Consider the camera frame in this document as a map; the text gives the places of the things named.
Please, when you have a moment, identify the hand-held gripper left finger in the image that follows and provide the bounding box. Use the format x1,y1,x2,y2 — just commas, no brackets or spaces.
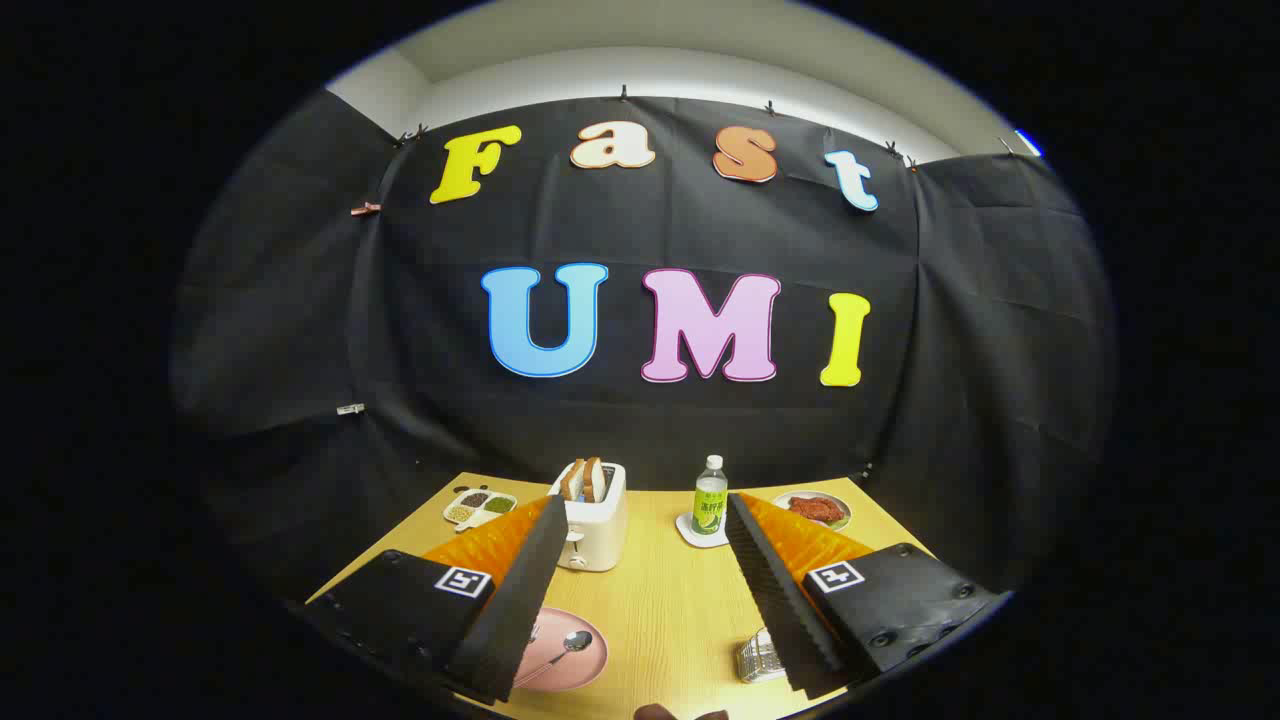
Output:
303,495,570,704

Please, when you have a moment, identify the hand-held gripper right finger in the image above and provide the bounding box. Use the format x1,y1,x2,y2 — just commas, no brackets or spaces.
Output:
724,491,1009,701

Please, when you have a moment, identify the metal spoon with checkered handle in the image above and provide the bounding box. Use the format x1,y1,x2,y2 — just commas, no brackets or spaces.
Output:
514,630,594,687

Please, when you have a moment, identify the perforated metal tray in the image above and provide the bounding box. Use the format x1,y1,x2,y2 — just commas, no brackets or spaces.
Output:
736,628,791,685

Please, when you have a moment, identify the white plate of food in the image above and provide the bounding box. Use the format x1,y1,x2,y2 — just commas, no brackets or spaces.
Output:
771,490,853,532

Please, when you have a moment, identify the pink round plate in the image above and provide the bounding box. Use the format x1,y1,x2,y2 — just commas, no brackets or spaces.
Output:
510,606,609,693

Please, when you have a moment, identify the white divided condiment dish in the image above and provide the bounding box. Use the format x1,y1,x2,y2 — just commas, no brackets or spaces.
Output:
443,488,518,533

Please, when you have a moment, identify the white toaster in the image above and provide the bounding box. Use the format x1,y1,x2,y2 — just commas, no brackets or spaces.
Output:
548,462,629,573

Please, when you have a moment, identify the green label drink bottle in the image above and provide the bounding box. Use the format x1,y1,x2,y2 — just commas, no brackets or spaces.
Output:
692,455,729,536

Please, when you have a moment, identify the white square coaster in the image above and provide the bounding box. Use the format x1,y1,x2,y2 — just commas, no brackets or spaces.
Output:
675,510,731,549

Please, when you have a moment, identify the black backdrop cloth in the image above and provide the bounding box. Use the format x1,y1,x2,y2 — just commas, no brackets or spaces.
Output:
170,90,1116,603

